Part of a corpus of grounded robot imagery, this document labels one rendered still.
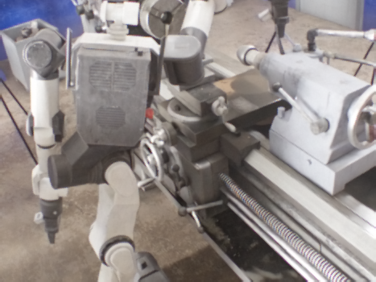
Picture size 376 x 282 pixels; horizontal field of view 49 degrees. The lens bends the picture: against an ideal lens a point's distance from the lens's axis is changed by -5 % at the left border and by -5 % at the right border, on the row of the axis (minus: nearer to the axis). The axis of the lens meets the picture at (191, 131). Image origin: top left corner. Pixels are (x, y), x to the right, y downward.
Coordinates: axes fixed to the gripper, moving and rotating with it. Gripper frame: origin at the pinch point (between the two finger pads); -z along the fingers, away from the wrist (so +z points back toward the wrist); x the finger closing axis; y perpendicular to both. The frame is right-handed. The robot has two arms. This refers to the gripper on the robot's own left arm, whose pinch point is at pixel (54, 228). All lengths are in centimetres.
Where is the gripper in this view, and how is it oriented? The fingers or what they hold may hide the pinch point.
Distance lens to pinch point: 181.4
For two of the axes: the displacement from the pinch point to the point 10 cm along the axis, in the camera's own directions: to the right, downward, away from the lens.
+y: -9.9, -0.7, -1.5
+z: 1.4, -8.0, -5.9
